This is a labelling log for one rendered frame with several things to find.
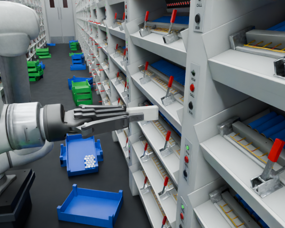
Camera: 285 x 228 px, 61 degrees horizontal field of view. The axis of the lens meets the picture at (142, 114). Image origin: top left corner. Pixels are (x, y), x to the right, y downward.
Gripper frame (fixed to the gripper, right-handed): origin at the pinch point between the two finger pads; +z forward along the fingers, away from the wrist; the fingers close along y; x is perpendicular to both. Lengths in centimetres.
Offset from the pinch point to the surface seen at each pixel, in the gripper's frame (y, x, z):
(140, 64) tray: -65, -2, 17
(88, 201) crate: -67, -80, -13
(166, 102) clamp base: -20.0, -5.4, 13.5
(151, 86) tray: -40.9, -6.0, 14.9
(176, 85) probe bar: -25.2, -1.8, 18.7
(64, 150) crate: -126, -78, -28
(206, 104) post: 4.2, 2.5, 13.2
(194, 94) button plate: 0.7, 3.8, 11.9
